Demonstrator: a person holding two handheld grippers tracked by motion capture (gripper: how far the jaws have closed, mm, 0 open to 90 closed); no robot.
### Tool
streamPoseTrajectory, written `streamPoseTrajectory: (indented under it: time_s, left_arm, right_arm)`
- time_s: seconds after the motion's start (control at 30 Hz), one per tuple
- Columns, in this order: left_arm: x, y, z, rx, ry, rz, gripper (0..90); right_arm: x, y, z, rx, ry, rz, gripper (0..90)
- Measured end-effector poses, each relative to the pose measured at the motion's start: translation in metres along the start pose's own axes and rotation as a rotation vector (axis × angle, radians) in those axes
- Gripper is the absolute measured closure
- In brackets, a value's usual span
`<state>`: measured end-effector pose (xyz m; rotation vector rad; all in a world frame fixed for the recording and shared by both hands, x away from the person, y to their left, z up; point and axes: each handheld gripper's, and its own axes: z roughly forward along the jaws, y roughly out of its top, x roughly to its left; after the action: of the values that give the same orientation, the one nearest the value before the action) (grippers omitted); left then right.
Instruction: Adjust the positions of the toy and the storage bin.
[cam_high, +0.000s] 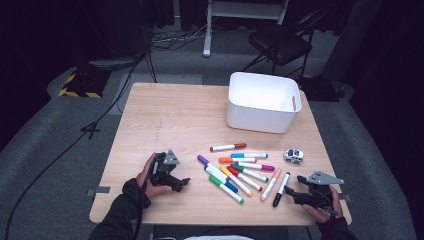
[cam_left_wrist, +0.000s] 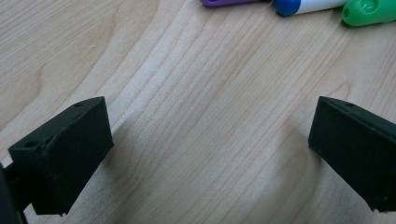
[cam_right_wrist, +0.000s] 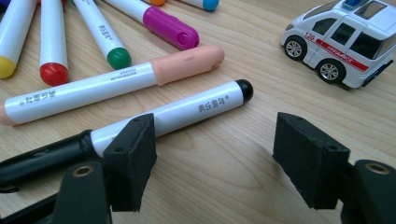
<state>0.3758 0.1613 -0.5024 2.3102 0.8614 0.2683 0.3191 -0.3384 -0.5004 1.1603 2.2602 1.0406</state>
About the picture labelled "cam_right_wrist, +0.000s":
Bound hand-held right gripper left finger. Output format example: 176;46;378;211
102;113;158;213

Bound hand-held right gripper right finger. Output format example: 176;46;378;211
272;111;356;210

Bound peach capped white marker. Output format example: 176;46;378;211
0;44;226;127

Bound black capped white marker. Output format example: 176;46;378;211
0;78;254;194

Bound white toy ambulance car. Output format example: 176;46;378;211
280;0;396;90

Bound dark green capped white marker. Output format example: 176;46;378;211
70;0;133;71

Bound magenta capped white marker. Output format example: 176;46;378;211
104;0;200;51

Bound red capped white marker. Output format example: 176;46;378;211
38;0;70;87

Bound yellow capped white marker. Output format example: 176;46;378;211
0;0;39;79

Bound light blue capped white marker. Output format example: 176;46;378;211
180;0;220;12

